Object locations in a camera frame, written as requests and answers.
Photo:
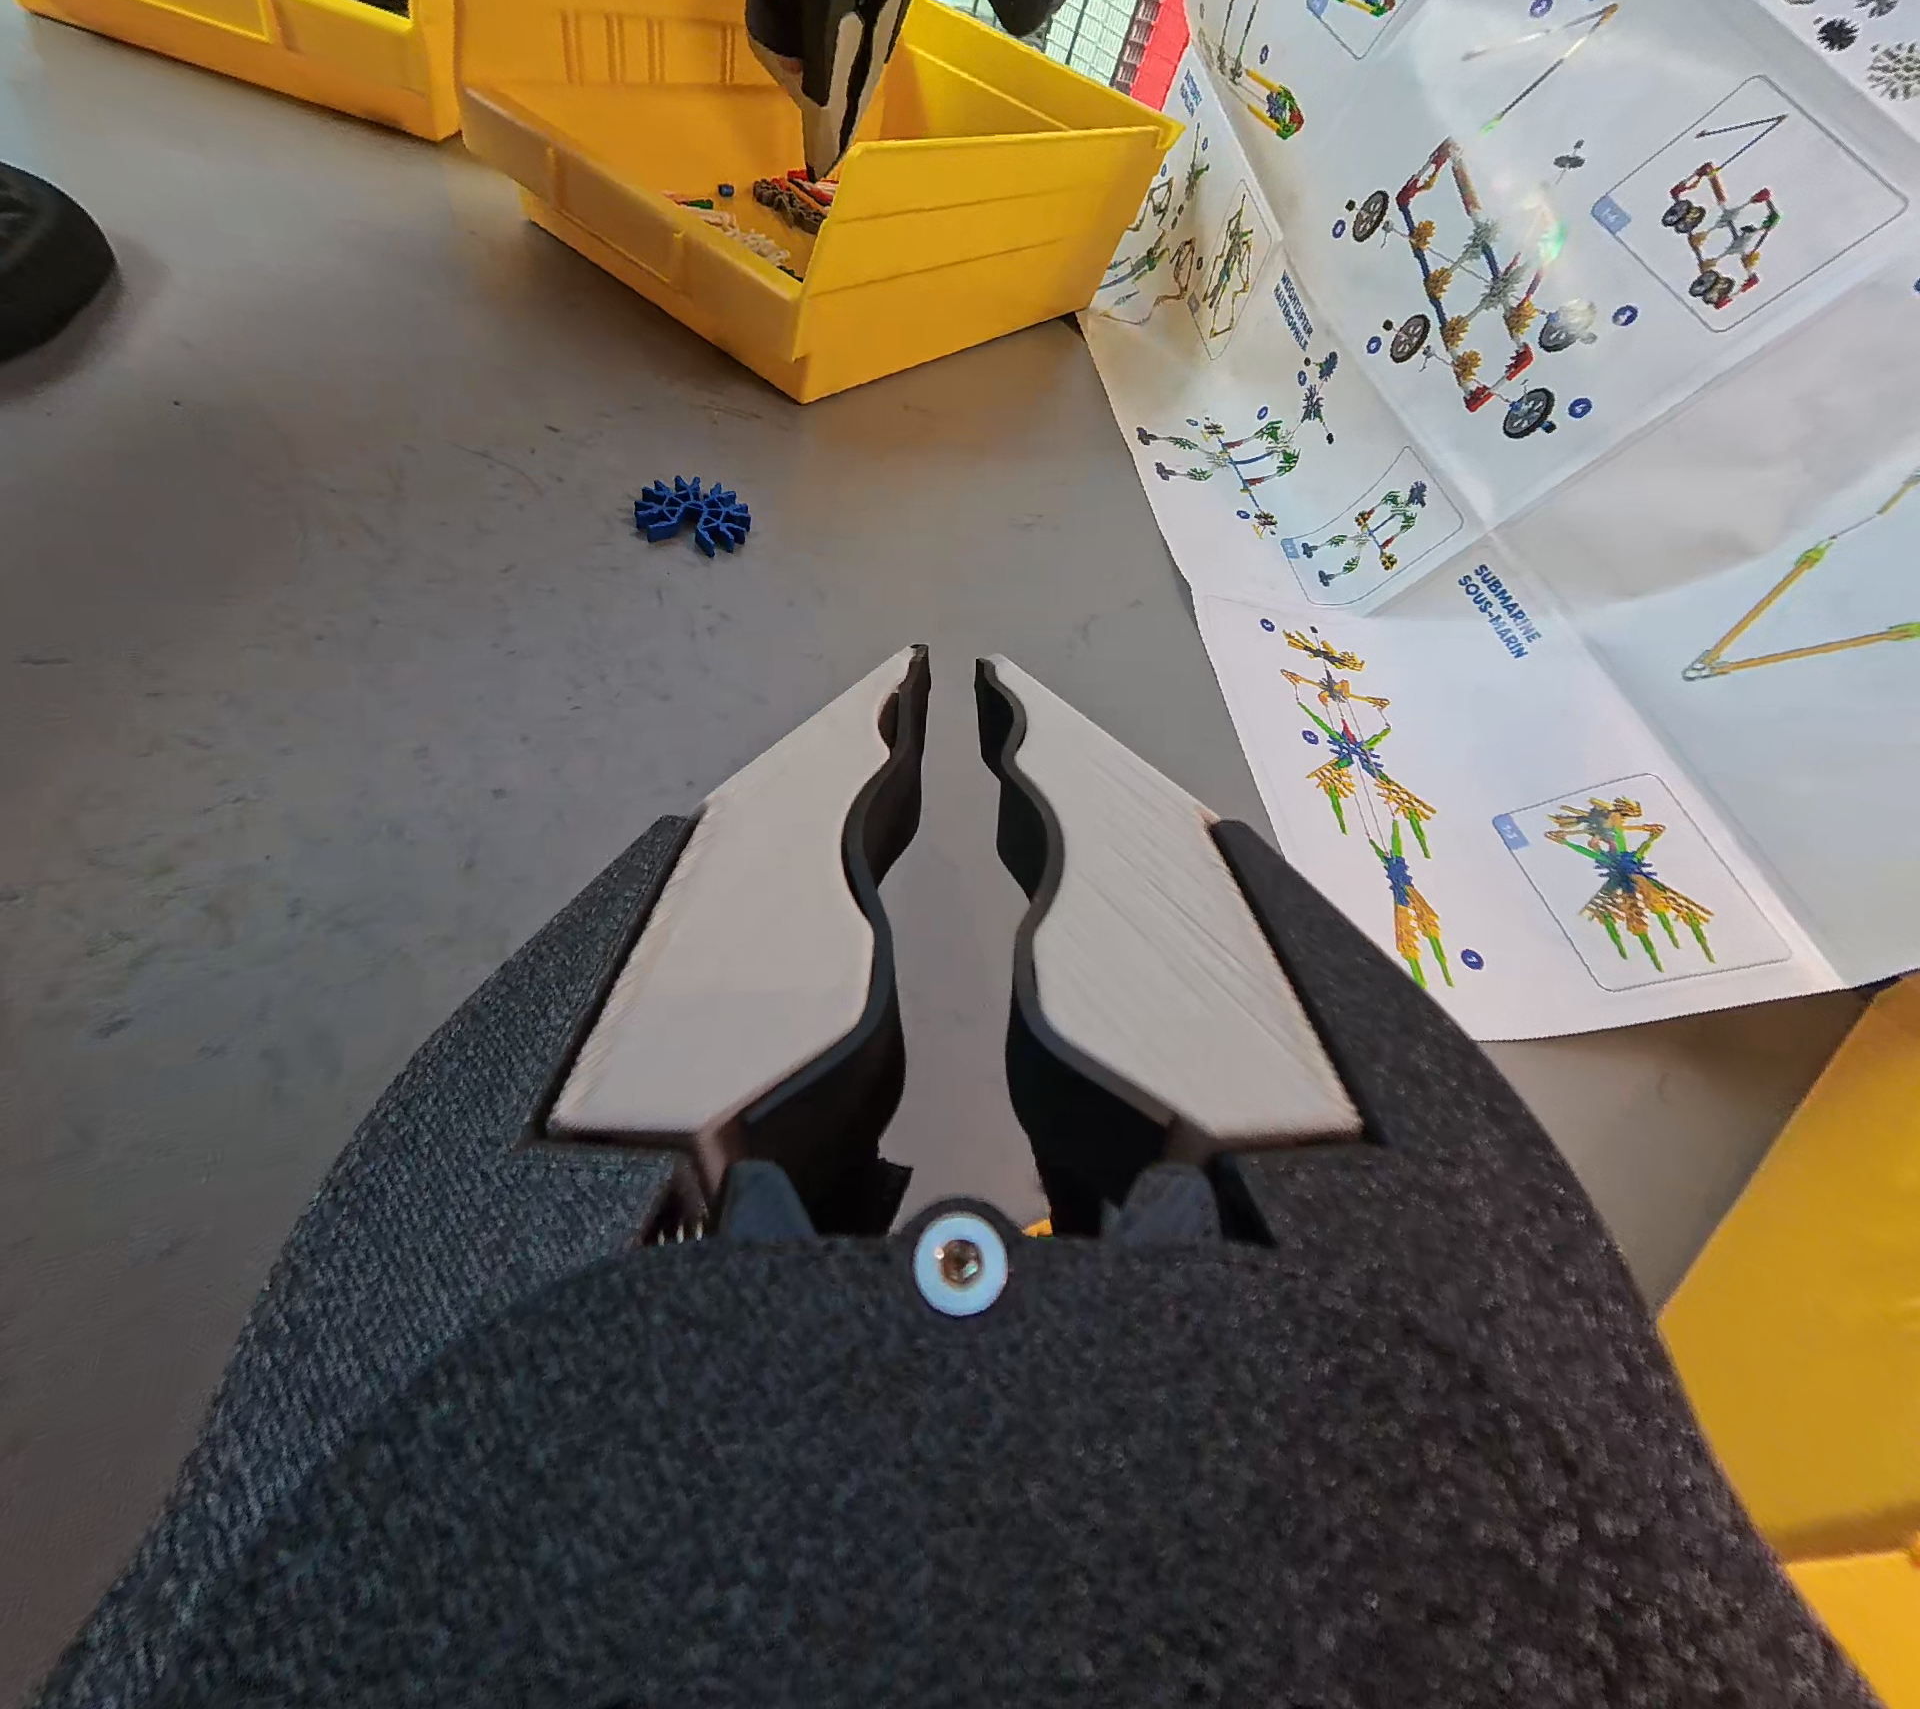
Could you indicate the black rounded object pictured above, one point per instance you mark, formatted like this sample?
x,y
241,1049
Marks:
x,y
44,269

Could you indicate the blue snowflake connector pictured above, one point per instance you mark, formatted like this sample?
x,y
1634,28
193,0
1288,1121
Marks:
x,y
664,509
720,521

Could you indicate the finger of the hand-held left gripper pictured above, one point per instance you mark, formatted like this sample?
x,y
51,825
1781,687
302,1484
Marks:
x,y
811,88
878,44

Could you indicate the grey desk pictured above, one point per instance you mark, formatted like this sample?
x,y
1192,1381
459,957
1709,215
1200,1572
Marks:
x,y
374,688

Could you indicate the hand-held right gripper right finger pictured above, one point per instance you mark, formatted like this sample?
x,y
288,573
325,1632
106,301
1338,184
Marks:
x,y
1184,989

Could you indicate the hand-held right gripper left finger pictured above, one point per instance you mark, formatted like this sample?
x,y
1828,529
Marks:
x,y
720,989

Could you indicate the printed instruction sheet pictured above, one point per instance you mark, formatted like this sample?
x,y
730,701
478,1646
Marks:
x,y
1650,465

